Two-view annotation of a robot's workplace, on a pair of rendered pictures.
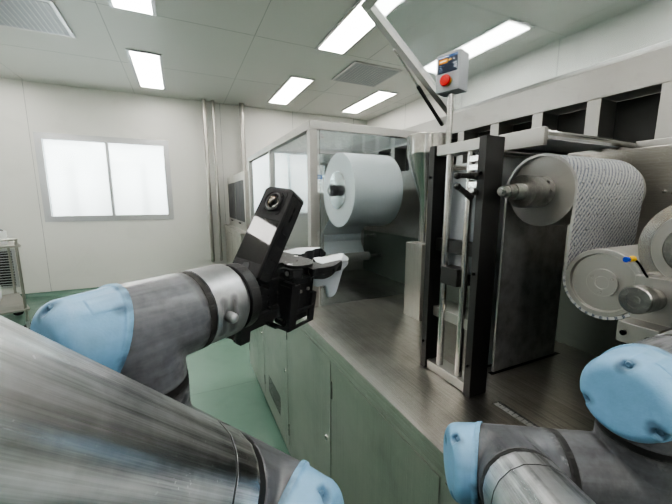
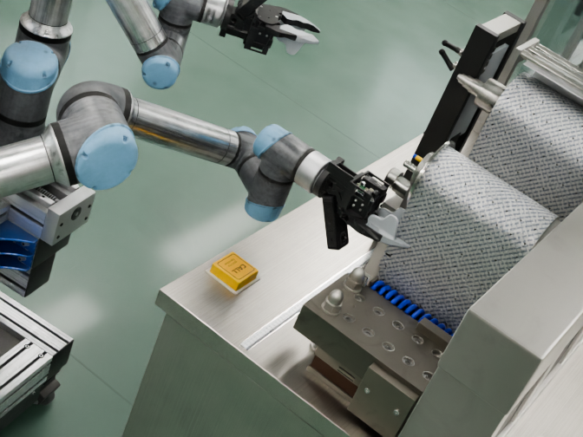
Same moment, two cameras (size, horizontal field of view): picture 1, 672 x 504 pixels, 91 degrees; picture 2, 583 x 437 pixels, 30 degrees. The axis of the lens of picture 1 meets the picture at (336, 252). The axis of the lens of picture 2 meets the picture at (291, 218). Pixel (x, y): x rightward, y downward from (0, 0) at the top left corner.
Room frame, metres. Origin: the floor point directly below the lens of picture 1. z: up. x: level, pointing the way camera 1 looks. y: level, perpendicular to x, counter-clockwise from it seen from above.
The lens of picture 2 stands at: (-0.91, -1.68, 2.22)
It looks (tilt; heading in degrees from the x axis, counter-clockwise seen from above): 34 degrees down; 47
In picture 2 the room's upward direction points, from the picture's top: 23 degrees clockwise
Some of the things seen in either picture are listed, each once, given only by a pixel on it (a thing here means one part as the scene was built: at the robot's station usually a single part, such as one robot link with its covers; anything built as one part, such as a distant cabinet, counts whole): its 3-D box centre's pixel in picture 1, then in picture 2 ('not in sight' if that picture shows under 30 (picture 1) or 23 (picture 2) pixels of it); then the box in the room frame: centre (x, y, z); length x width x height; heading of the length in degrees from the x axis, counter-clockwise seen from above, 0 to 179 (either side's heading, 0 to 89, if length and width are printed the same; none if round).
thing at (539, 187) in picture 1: (530, 191); (494, 99); (0.67, -0.39, 1.33); 0.06 x 0.06 x 0.06; 25
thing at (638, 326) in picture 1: (639, 375); (384, 238); (0.47, -0.47, 1.05); 0.06 x 0.05 x 0.31; 115
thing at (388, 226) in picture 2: not in sight; (389, 228); (0.38, -0.55, 1.15); 0.09 x 0.03 x 0.06; 114
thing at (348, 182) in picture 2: not in sight; (350, 192); (0.36, -0.44, 1.16); 0.12 x 0.08 x 0.09; 115
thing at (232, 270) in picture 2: not in sight; (234, 270); (0.21, -0.38, 0.91); 0.07 x 0.07 x 0.02; 25
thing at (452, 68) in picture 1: (450, 73); not in sight; (0.97, -0.31, 1.66); 0.07 x 0.07 x 0.10; 43
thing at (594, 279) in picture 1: (638, 275); not in sight; (0.62, -0.58, 1.17); 0.26 x 0.12 x 0.12; 115
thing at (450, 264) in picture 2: not in sight; (448, 264); (0.45, -0.65, 1.15); 0.23 x 0.01 x 0.18; 115
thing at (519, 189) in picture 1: (510, 191); (470, 83); (0.65, -0.34, 1.33); 0.06 x 0.03 x 0.03; 115
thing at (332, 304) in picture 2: not in sight; (334, 300); (0.26, -0.62, 1.05); 0.04 x 0.04 x 0.04
